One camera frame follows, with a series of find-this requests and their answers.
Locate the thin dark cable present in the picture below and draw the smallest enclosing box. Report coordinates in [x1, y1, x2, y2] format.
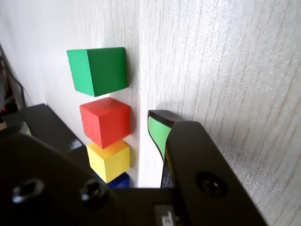
[0, 43, 27, 108]

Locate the green wooden cube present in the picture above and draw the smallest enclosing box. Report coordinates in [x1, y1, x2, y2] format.
[66, 47, 128, 97]

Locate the dark equipment with red spot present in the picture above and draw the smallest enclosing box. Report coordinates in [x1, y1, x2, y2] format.
[0, 77, 24, 124]

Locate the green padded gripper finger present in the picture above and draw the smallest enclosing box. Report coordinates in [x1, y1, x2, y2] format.
[147, 109, 269, 226]

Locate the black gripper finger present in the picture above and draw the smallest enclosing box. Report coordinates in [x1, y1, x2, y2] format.
[0, 103, 123, 226]

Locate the red wooden cube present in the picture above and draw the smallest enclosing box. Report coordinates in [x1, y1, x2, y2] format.
[79, 97, 131, 150]

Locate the blue wooden cube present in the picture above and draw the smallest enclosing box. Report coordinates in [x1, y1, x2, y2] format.
[93, 172, 130, 189]

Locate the yellow wooden cube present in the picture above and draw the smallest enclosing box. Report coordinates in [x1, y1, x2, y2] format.
[86, 140, 131, 184]

